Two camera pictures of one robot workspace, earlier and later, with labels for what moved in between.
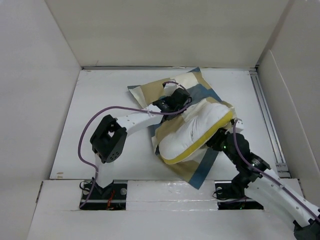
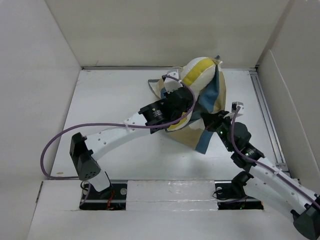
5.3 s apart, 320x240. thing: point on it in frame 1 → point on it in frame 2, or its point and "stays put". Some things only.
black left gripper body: x=165 y=99 stays put
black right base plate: x=228 y=199 stays put
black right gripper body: x=221 y=142 → x=219 y=124
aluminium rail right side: x=281 y=167 stays put
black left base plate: x=112 y=197 stays put
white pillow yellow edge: x=208 y=120 → x=197 y=73
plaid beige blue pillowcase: x=196 y=169 → x=196 y=135
